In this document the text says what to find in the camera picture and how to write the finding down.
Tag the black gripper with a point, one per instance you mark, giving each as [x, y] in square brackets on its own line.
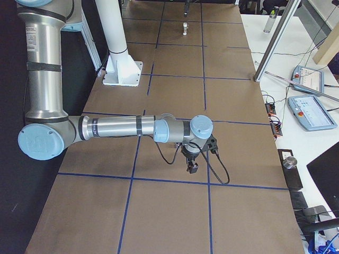
[190, 156]
[186, 4]

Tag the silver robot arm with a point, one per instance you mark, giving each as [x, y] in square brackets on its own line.
[49, 130]

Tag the clear water bottle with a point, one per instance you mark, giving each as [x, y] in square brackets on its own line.
[271, 19]

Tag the white column with base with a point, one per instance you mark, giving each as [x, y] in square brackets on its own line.
[121, 69]

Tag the lower orange black connector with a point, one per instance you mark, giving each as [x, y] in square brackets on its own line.
[276, 128]

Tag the orange black connector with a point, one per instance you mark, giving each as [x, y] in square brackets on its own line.
[276, 128]
[270, 109]

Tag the steel cylinder weight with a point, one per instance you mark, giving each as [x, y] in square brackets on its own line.
[289, 162]

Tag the upper orange black connector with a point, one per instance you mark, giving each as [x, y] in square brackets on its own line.
[270, 109]

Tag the black block stack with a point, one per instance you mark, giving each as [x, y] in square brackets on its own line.
[293, 182]

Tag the lower teach pendant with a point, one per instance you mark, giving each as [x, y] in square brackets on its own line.
[310, 113]

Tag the teach pendant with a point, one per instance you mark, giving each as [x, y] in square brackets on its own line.
[310, 113]
[308, 77]

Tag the upper teach pendant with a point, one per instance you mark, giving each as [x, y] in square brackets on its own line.
[308, 77]

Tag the thin metal rod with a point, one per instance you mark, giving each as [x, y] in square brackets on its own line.
[304, 87]

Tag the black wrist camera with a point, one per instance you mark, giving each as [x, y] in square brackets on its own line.
[211, 145]

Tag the aluminium frame post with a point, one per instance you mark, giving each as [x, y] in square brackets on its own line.
[278, 33]

